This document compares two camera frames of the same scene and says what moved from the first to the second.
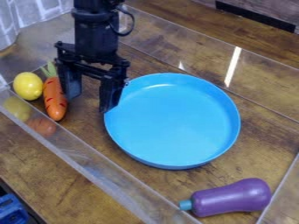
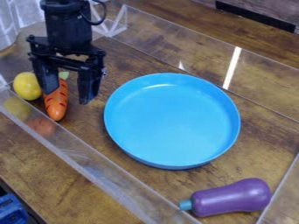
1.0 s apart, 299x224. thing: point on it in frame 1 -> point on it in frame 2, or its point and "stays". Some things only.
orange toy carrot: [55, 96] stays
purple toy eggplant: [247, 195] stays
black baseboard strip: [255, 16] stays
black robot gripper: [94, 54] -> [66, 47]
